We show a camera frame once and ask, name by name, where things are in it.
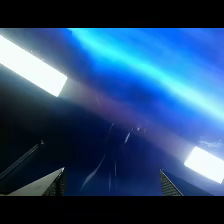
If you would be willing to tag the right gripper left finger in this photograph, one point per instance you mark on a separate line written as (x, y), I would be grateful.
(46, 186)

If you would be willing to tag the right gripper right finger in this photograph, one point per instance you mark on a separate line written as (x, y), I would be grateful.
(176, 186)

